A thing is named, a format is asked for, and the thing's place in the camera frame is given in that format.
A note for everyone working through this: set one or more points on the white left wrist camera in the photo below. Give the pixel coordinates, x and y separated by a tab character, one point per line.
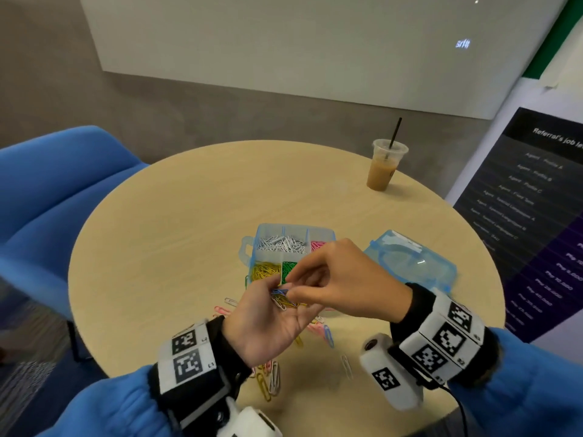
246	421

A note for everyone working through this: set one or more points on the left wrist marker band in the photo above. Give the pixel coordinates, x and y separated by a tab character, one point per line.
187	355

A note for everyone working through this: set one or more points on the white wall board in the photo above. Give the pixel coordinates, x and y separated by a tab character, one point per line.
328	41

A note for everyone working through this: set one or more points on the standing poster banner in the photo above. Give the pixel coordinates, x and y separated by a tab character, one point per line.
537	214

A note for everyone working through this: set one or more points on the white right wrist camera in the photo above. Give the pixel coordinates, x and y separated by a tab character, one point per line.
390	370

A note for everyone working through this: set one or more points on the bunch of pink paper clips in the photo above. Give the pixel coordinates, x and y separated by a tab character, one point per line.
318	245

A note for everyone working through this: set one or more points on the round wooden table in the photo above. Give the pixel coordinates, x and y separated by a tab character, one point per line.
173	204

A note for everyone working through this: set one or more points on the right wrist marker band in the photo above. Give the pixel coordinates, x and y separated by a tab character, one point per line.
444	337

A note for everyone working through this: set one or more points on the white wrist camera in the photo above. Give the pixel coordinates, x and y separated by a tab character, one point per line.
246	421
390	370

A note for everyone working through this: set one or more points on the pile of coloured paper clips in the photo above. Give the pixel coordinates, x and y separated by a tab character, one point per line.
273	359

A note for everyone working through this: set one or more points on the blue upholstered chair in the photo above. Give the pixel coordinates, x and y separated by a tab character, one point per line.
45	204

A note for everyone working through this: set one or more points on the bunch of yellow paper clips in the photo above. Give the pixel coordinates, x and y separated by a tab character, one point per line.
266	271

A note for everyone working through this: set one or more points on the bunch of green paper clips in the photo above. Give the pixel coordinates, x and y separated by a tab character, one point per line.
290	268

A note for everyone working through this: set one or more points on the person's right hand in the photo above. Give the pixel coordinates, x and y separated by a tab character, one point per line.
346	279

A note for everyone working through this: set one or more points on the wrist marker band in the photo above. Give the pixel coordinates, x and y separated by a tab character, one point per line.
444	337
187	355

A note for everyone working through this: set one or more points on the iced coffee plastic cup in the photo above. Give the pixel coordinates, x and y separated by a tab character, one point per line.
383	170

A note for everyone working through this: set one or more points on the black drinking straw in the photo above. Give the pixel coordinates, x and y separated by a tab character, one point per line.
395	132

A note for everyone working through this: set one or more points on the blue transparent box lid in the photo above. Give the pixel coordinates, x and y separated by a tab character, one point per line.
414	255

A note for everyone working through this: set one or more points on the blue paper clip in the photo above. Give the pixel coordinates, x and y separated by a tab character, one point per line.
279	291

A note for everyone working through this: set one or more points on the person's left forearm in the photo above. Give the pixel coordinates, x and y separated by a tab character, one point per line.
109	409

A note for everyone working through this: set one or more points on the blue compartment organizer box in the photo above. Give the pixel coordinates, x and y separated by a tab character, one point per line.
282	234

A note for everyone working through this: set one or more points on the person's left hand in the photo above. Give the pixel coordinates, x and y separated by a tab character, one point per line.
260	327

